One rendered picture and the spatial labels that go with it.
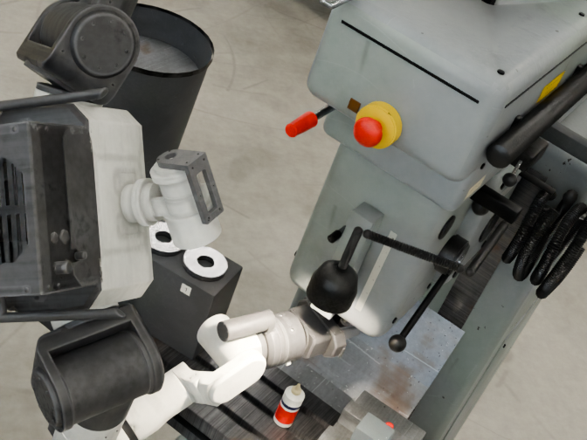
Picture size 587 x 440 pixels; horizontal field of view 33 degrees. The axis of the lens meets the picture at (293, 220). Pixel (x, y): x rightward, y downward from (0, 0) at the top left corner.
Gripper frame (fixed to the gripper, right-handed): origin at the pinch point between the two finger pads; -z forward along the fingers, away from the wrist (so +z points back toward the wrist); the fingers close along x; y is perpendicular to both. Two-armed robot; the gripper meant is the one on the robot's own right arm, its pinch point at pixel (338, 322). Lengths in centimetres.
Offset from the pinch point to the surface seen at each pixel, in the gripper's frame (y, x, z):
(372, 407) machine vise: 23.3, -5.7, -14.7
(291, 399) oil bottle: 22.2, 1.2, 1.5
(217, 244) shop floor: 122, 135, -92
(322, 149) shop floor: 121, 179, -175
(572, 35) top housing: -65, -10, -8
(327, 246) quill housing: -19.9, 0.9, 10.3
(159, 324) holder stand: 26.4, 29.9, 14.3
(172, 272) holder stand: 12.3, 30.4, 14.7
